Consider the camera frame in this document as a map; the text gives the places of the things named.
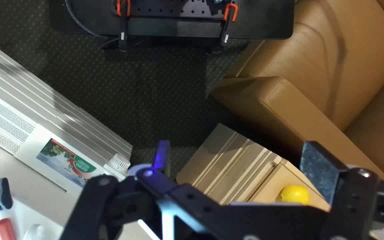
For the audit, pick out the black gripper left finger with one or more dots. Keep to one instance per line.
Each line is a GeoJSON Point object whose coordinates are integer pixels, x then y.
{"type": "Point", "coordinates": [105, 205]}

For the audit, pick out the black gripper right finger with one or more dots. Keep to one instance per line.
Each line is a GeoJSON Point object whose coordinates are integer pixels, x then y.
{"type": "Point", "coordinates": [350, 192]}

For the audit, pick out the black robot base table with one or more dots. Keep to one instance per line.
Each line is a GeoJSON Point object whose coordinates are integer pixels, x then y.
{"type": "Point", "coordinates": [197, 18]}

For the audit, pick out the yellow lemon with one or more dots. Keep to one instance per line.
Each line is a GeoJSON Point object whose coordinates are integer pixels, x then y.
{"type": "Point", "coordinates": [294, 193]}

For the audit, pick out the tan leather armchair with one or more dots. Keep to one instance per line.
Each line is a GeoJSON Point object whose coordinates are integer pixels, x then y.
{"type": "Point", "coordinates": [324, 84]}

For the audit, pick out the light wooden side table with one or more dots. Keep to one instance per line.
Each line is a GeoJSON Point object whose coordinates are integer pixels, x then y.
{"type": "Point", "coordinates": [230, 168]}

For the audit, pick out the orange black left clamp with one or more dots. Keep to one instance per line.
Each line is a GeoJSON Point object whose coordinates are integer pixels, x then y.
{"type": "Point", "coordinates": [122, 12]}

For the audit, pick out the orange black clamp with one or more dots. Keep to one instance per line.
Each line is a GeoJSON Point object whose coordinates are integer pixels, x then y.
{"type": "Point", "coordinates": [228, 16]}
{"type": "Point", "coordinates": [122, 12]}

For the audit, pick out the orange black right clamp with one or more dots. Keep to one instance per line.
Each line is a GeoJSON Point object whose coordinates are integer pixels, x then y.
{"type": "Point", "coordinates": [228, 16]}

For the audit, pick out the white wall radiator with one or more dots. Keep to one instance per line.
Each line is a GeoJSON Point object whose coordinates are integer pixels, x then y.
{"type": "Point", "coordinates": [52, 134]}

